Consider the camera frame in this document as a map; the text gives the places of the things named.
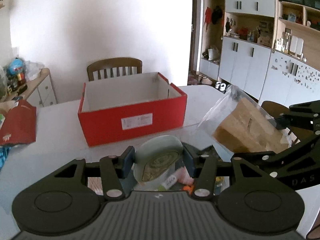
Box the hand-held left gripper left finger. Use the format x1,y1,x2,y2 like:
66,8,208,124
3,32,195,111
54,146,136,201

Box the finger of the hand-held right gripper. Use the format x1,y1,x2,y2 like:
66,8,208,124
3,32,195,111
231,133,320,178
268,101,320,133

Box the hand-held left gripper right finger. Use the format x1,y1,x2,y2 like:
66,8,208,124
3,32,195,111
183,146,273,202

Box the pink packet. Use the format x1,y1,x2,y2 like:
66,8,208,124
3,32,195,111
179,169,196,184

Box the pale green pouch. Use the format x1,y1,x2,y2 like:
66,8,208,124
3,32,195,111
132,135,185,182

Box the white green tube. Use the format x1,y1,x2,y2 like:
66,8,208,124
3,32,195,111
150,172,181,191

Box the red cardboard box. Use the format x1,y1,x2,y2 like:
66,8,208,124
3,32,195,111
77,72,188,147

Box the clear bag of wooden blocks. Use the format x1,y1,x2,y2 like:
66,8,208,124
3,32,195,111
197,85,293,154

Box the brown wooden chair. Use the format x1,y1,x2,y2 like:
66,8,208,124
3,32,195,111
87,57,143,81

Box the white bag in cabinet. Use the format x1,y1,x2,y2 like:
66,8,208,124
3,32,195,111
207,45,221,61

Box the white sideboard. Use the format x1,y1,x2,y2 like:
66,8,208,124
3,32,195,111
15,67,58,108

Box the blue gloves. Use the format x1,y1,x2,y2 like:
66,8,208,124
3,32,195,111
0,145,11,172

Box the black hanging bag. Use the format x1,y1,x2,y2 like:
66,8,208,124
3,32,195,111
211,6,223,25

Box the white plastic bag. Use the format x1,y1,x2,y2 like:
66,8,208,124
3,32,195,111
24,60,45,81

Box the dark wooden door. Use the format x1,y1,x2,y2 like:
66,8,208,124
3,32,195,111
187,0,205,85

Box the red hanging garment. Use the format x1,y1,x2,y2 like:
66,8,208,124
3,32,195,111
204,7,212,32

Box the blue globe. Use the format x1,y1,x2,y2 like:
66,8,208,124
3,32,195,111
7,58,25,77

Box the white wall cabinet unit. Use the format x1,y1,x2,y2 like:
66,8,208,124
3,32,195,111
199,0,320,108

